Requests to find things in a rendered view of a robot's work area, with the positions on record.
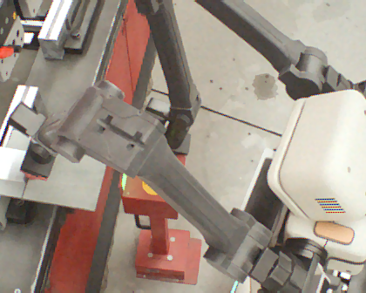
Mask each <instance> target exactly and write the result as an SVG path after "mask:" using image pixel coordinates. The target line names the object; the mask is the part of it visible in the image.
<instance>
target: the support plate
mask: <svg viewBox="0 0 366 293"><path fill-rule="evenodd" d="M30 140H31V137H29V138H26V137H25V136H24V135H22V134H21V133H20V132H19V131H18V130H12V134H11V136H10V140H9V142H8V146H7V147H8V148H12V149H16V150H24V151H26V150H27V147H28V145H29V143H30ZM106 168H107V165H105V164H103V163H102V162H100V161H97V160H95V159H93V158H92V157H90V156H87V155H86V154H85V155H84V157H83V158H82V160H81V161H80V162H79V163H72V162H71V161H69V160H67V159H66V158H65V157H64V156H62V155H61V154H60V153H59V154H58V156H56V159H55V162H54V164H53V167H52V170H51V174H50V176H49V178H48V179H47V181H42V180H40V179H29V180H28V182H27V186H26V189H25V192H24V187H25V183H21V182H16V181H10V180H2V179H0V195H1V196H4V197H12V198H17V199H20V200H25V201H36V202H41V203H45V204H49V205H58V206H61V207H67V208H76V209H83V210H87V211H91V212H96V207H97V205H98V198H99V195H100V190H101V188H102V183H103V180H104V178H105V170H106ZM23 192H24V197H23V198H22V196H21V195H22V194H23Z"/></svg>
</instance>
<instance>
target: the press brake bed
mask: <svg viewBox="0 0 366 293"><path fill-rule="evenodd" d="M156 53H157V51H156V48H155V46H154V42H153V36H152V33H151V32H150V28H149V25H148V23H147V19H146V17H142V16H141V15H140V14H138V11H137V9H136V7H135V3H134V1H133V0H125V2H124V4H123V9H122V11H121V12H120V15H119V20H118V22H117V28H116V30H115V31H114V34H113V38H112V41H111V44H110V49H109V51H108V53H107V57H106V60H105V63H104V68H103V70H102V72H101V77H100V79H99V80H101V79H103V80H108V82H110V83H112V84H113V85H115V86H117V87H118V88H119V90H121V91H122V92H123V93H124V94H125V98H124V99H123V101H125V102H126V103H127V104H129V105H131V106H134V107H135V108H137V109H139V110H140V111H142V107H143V105H144V102H145V100H146V92H147V88H148V83H149V80H150V77H151V75H152V69H153V65H154V59H155V56H156ZM120 174H121V172H119V171H118V170H115V169H113V168H112V167H108V166H107V168H106V170H105V178H104V180H103V183H102V188H101V190H100V195H99V198H98V205H97V207H96V212H91V211H87V210H83V209H76V208H75V209H74V212H73V214H69V213H66V210H65V208H64V207H62V210H61V212H60V214H59V218H58V225H57V226H56V231H55V233H54V237H53V239H52V245H51V250H50V252H49V253H50V254H49V256H48V260H47V263H46V266H45V269H44V274H43V278H42V282H41V284H40V289H39V293H99V292H100V290H101V284H102V281H103V276H104V273H105V266H106V260H107V258H108V252H109V249H110V244H111V241H112V234H113V231H114V226H115V223H116V220H117V215H118V212H119V205H120V202H121V192H120V188H119V180H120Z"/></svg>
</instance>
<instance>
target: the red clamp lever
mask: <svg viewBox="0 0 366 293"><path fill-rule="evenodd" d="M21 50H22V48H21V45H17V44H8V45H4V46H3V48H0V59H4V58H7V57H8V56H11V55H12V53H20V52H21Z"/></svg>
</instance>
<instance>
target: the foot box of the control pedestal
mask: <svg viewBox="0 0 366 293"><path fill-rule="evenodd" d="M151 234H152V231H151V230H144V229H141V231H140V235H139V246H138V249H137V253H136V256H137V257H136V260H135V264H134V266H135V269H136V271H137V274H136V277H137V278H145V279H151V280H156V281H165V282H172V283H186V284H192V285H196V284H197V282H198V274H199V267H200V252H201V246H202V240H201V239H200V238H190V231H189V230H178V229H173V228H169V229H168V236H170V237H175V243H174V248H173V260H172V261H168V260H158V259H152V258H147V254H148V250H149V242H150V238H151Z"/></svg>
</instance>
